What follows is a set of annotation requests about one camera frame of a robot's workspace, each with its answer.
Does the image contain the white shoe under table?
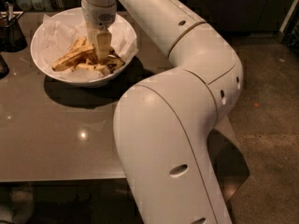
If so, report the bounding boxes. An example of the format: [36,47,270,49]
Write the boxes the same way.
[0,185,35,224]

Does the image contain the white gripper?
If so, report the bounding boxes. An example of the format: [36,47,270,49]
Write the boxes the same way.
[81,0,117,61]

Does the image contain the white ceramic bowl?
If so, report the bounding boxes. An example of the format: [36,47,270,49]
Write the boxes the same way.
[30,7,138,89]

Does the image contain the dark round object left edge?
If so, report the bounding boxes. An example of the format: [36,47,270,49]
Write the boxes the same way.
[0,54,9,79]

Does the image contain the black mesh pen holder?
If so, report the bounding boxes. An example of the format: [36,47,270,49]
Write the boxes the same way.
[0,2,27,52]

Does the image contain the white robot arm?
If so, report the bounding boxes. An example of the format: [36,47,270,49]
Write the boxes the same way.
[81,0,243,224]

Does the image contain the large spotted yellow banana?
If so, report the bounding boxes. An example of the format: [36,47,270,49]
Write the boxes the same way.
[52,45,97,72]

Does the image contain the yellow banana right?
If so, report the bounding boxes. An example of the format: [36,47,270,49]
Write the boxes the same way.
[104,54,125,73]

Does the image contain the yellow banana middle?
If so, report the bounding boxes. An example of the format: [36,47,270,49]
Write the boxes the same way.
[75,63,110,76]

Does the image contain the white paper liner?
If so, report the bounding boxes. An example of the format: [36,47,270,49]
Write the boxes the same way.
[41,13,139,82]

